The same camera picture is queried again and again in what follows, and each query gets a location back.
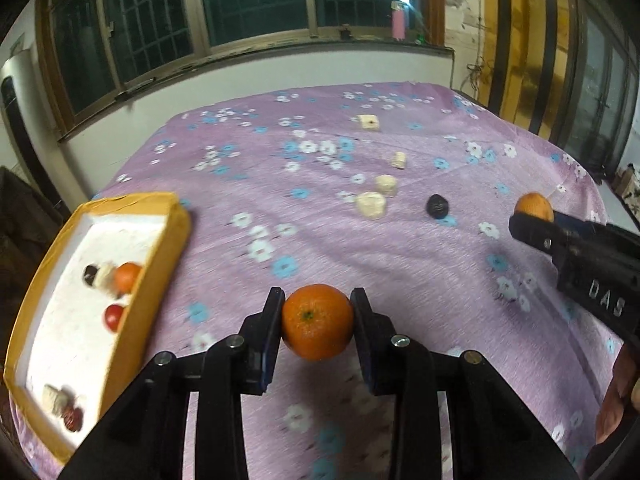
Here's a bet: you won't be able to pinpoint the red tomato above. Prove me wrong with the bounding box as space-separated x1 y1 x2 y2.
103 304 126 333

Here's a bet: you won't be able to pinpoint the large ribbed beige block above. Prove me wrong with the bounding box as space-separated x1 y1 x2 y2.
42 385 68 416

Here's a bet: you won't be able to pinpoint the red date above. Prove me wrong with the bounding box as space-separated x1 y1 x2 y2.
62 406 86 432

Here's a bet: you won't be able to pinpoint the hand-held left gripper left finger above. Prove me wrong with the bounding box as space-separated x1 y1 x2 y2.
60 287 287 480

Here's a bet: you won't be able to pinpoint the purple floral tablecloth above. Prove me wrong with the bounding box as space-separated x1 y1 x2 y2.
10 81 622 480

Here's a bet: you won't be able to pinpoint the yellow cardboard box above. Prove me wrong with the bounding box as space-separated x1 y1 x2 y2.
2 192 193 465

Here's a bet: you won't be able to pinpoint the glass doors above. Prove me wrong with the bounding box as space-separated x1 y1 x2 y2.
550 0 640 177

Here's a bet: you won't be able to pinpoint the pink bottle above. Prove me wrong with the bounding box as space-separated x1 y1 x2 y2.
391 1 407 41

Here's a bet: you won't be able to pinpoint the dark hanging clothing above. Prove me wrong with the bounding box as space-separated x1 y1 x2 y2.
0 166 72 266

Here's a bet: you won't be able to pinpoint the gold striped panel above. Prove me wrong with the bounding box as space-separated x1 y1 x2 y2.
480 0 576 136

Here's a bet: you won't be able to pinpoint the hanging wall cable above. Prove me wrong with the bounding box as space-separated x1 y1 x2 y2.
465 61 484 97

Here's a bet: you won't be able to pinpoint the beige wedge chunk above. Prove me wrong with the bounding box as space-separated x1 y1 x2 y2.
96 262 118 292

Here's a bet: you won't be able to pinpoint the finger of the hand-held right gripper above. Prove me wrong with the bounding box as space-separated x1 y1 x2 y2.
551 211 602 234
508 212 577 262

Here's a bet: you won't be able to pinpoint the barred window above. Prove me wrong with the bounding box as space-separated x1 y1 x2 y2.
35 0 447 136

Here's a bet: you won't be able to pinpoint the black stick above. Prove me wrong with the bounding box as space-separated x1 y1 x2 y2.
114 80 157 100

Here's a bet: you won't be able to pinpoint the small orange mandarin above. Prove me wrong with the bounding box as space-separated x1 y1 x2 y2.
515 192 555 222

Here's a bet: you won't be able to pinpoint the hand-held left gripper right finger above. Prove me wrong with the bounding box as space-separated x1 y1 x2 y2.
350 287 591 480

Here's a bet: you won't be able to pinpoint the person's right hand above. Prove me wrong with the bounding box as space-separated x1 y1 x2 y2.
594 344 640 447

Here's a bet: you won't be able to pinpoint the white standing air conditioner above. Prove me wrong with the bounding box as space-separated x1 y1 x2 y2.
0 52 71 201

